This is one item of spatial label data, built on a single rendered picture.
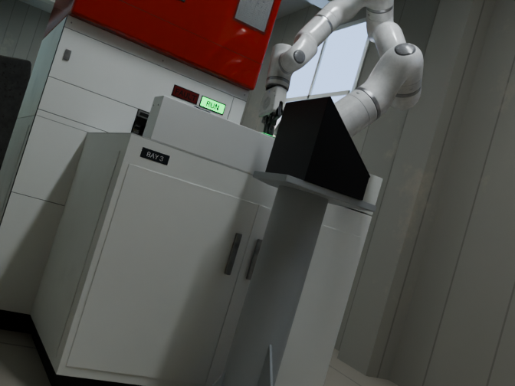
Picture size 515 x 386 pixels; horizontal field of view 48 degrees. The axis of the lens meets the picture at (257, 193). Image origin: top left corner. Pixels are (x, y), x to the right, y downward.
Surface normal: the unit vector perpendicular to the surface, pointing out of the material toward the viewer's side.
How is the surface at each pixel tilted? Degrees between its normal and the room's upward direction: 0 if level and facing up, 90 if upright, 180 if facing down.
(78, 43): 90
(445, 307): 90
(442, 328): 90
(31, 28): 90
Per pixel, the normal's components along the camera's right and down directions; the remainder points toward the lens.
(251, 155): 0.47, 0.09
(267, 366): -0.86, -0.28
